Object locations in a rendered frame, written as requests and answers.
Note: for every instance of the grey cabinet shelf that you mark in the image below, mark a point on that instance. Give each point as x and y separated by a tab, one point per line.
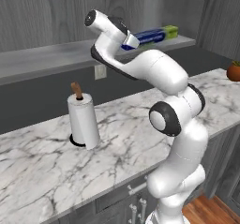
62	57

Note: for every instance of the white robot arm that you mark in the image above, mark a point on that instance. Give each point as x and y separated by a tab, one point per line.
175	159

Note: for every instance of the grey drawer front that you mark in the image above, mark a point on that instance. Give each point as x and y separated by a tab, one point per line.
122	194

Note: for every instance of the white paper towel roll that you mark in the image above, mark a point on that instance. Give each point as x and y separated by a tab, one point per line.
82	121

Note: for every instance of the blue and green foil box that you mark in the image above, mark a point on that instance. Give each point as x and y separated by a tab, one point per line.
156	36

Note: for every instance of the black and wood towel holder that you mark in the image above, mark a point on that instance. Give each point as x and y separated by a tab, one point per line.
77	92

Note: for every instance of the white wall outlet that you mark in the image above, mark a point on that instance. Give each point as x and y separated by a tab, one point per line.
100	72

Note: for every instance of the grey base cabinet run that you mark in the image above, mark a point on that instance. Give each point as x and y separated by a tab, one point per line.
223	165

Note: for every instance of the orange round plant pot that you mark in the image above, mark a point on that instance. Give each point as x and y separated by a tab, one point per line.
234	71

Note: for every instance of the grey cabinet door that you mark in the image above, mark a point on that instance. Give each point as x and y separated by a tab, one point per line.
106	217
148	207

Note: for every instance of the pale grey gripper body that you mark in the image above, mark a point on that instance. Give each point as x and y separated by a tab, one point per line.
131	40

